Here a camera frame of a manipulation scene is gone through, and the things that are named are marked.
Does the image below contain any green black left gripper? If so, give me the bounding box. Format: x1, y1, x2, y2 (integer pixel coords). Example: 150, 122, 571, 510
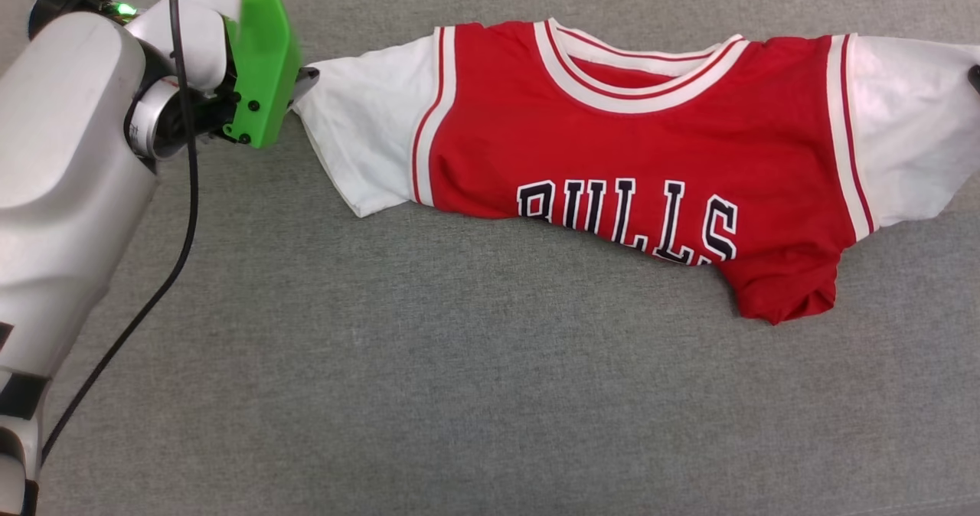
220, 0, 322, 150

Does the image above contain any red white Bulls jersey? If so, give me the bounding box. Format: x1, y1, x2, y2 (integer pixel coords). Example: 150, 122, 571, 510
291, 17, 980, 326

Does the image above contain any thin black cable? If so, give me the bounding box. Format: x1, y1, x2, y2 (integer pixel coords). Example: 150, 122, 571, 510
40, 0, 201, 467

